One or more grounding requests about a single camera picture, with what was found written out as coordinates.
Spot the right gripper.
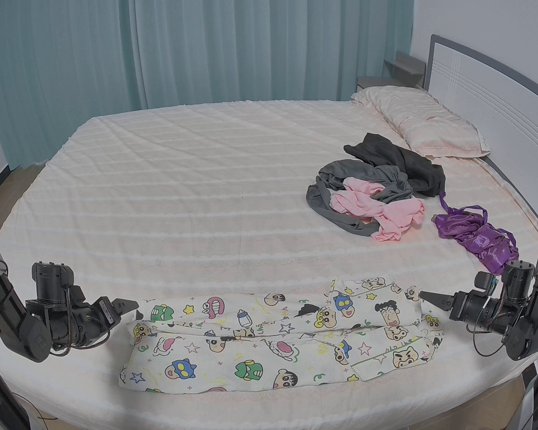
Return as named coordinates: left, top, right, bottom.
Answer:
left=419, top=289, right=494, bottom=326

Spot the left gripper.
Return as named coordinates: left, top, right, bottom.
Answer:
left=72, top=297, right=140, bottom=345

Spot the white printed pyjama top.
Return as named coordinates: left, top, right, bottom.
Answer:
left=119, top=276, right=444, bottom=395

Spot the bed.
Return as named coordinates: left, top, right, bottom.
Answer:
left=0, top=34, right=538, bottom=420

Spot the purple garment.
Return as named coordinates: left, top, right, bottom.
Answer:
left=432, top=191, right=519, bottom=273

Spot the pink garment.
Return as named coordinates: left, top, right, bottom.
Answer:
left=329, top=176, right=426, bottom=243

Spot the black garment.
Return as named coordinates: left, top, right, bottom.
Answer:
left=343, top=133, right=446, bottom=198

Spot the grey garment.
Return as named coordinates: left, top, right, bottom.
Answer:
left=306, top=159, right=414, bottom=237

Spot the grey bedside table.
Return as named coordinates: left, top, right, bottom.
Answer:
left=356, top=51, right=427, bottom=89

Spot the blue-green curtain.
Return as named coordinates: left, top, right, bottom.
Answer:
left=132, top=0, right=415, bottom=106
left=0, top=0, right=137, bottom=169

